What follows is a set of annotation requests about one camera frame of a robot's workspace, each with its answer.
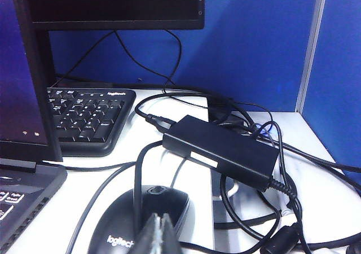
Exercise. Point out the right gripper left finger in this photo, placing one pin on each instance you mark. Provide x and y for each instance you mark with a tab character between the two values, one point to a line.
149	237

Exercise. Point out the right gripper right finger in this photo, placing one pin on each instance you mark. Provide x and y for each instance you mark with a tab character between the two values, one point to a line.
170	240

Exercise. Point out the black Hasee laptop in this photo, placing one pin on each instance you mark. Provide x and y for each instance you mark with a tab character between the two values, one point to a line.
25	96

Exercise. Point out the black Logitech mouse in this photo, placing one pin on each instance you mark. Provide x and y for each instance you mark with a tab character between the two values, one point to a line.
118	214

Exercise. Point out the black power adapter brick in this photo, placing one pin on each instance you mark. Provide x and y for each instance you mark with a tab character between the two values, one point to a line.
220	149

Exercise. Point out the black Logitech keyboard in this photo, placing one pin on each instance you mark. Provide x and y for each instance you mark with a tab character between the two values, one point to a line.
84	118

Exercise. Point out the black ASUS monitor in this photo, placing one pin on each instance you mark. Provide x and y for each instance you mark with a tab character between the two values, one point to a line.
112	2

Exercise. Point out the grey aluminium partition post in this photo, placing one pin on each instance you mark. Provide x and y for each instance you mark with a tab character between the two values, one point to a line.
311	48

